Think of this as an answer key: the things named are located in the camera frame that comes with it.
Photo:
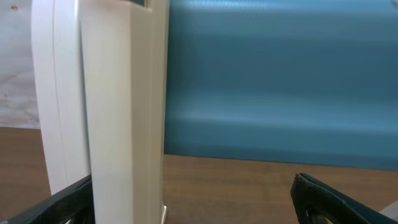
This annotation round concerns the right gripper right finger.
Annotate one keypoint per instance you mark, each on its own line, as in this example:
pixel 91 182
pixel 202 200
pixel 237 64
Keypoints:
pixel 323 202

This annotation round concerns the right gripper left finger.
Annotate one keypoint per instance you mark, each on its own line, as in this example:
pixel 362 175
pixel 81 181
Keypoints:
pixel 71 202

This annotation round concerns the white and blue stand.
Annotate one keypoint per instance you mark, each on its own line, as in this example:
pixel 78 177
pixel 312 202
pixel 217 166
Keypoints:
pixel 280 77

